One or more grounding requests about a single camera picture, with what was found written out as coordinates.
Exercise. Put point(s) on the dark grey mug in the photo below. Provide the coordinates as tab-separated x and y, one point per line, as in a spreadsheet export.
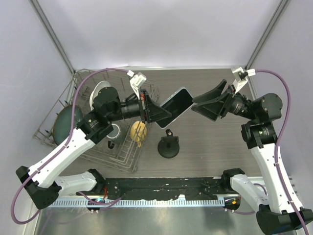
115	136

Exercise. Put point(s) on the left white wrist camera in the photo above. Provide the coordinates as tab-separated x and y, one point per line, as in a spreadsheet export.
136	81

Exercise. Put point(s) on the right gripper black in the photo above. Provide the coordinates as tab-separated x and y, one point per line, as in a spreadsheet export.
212	109

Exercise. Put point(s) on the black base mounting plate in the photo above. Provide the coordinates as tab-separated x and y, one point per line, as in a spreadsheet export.
161	189

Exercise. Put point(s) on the black smartphone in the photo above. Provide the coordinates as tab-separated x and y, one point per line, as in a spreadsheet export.
176	104

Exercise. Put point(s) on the white slotted cable duct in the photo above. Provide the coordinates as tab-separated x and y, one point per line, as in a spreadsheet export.
180	202

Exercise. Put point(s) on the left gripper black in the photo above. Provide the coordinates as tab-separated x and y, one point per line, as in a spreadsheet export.
149	111

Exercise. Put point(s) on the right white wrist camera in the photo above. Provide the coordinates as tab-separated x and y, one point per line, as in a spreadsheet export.
241	78

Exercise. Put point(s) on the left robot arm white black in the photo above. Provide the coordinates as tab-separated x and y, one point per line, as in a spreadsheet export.
42	181

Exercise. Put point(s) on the black phone stand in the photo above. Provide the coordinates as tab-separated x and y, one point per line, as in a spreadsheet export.
168	147

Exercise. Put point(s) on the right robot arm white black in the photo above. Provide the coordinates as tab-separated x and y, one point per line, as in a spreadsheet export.
278	208

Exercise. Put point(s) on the white plate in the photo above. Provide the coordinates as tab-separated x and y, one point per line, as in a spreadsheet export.
96	90

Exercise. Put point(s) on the grey wire dish rack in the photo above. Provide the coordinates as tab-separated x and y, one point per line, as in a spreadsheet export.
123	156

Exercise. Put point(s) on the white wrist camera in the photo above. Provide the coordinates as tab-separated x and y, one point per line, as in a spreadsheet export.
136	81
241	78

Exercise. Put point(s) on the teal plate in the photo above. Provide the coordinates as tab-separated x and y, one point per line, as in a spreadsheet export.
62	125

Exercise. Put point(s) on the yellow cup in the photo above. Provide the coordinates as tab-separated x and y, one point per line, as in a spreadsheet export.
138	132

